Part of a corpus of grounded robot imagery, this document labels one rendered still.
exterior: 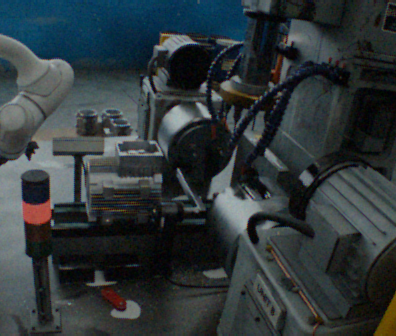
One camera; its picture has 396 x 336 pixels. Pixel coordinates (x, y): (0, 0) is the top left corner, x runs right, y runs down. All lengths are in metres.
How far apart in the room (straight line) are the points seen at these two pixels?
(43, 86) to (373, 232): 0.85
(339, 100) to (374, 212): 0.56
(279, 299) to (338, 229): 0.17
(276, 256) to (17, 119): 0.67
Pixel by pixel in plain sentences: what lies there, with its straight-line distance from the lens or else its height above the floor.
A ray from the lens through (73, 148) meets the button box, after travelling 1.39.
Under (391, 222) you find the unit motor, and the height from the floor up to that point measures 1.34.
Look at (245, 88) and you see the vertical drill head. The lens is 1.17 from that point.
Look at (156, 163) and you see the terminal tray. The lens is 1.17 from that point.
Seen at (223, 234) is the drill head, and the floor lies 1.07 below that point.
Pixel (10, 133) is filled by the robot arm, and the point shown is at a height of 1.22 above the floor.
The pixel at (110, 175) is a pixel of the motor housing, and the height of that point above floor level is 1.08.
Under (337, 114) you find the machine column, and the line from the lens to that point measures 1.18.
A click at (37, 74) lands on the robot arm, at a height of 1.34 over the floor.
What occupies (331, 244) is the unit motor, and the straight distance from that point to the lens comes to 0.65.
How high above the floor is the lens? 1.62
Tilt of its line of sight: 25 degrees down
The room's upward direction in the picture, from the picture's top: 9 degrees clockwise
